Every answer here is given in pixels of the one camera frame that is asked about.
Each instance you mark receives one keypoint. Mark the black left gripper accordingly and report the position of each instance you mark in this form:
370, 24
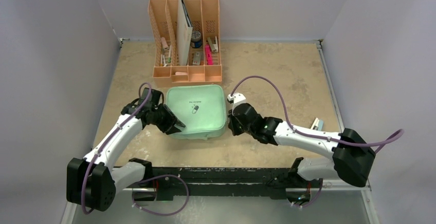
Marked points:
167, 128

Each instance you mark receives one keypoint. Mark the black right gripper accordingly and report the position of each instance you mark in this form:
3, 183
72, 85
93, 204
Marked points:
233, 121

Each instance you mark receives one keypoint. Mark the mint green case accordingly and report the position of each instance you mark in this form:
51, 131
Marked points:
201, 108

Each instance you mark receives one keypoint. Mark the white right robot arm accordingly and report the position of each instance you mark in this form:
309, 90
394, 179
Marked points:
343, 156

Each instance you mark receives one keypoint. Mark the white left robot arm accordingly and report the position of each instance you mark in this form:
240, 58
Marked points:
93, 181

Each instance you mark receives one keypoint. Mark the peach desk organizer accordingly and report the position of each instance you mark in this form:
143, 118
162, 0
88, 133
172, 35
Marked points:
205, 17

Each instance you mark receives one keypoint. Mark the pink item in organizer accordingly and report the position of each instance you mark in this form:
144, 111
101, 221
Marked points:
208, 55

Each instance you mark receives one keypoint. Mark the small grey box organizer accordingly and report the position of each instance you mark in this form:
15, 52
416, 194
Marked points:
197, 58

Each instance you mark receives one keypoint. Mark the pink tube in organizer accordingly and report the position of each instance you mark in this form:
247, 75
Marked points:
164, 43

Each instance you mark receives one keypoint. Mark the grey stapler in organizer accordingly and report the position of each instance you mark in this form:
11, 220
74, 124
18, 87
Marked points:
213, 44

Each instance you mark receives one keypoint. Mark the dark round jar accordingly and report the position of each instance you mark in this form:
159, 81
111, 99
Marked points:
196, 39

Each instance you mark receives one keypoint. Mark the white board in organizer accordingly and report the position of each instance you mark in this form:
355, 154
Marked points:
184, 31

